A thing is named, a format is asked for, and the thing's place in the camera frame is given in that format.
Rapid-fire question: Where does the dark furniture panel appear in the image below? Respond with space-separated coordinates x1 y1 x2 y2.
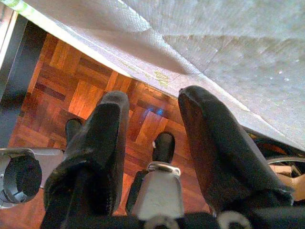
0 20 47 148

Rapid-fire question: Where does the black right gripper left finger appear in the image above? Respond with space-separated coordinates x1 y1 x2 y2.
41 90 131 222

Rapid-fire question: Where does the grey floral bed sheet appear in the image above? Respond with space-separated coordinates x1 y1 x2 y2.
0 0 305 152

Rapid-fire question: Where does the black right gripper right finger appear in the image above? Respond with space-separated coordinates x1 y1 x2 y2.
178 85 294 215

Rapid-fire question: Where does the tan cardboard box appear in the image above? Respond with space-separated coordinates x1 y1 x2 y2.
268 164 305 202

